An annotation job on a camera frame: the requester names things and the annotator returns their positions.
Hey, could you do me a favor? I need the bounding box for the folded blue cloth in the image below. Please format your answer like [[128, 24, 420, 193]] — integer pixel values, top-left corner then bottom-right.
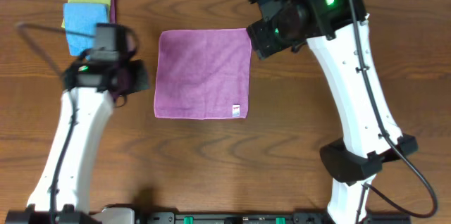
[[63, 3, 109, 56]]

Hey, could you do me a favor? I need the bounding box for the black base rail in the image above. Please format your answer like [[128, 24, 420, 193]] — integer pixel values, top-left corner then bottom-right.
[[137, 211, 412, 224]]

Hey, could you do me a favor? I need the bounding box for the purple microfiber cloth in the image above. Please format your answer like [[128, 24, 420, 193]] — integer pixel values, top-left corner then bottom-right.
[[154, 28, 252, 120]]

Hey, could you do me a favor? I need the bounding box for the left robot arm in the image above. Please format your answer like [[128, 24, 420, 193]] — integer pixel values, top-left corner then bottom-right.
[[5, 23, 149, 224]]

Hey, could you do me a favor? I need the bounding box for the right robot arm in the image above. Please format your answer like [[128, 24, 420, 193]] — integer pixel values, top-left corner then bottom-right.
[[247, 0, 418, 223]]

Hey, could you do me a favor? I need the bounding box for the folded purple cloth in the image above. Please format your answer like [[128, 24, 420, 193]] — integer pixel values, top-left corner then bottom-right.
[[89, 0, 117, 26]]

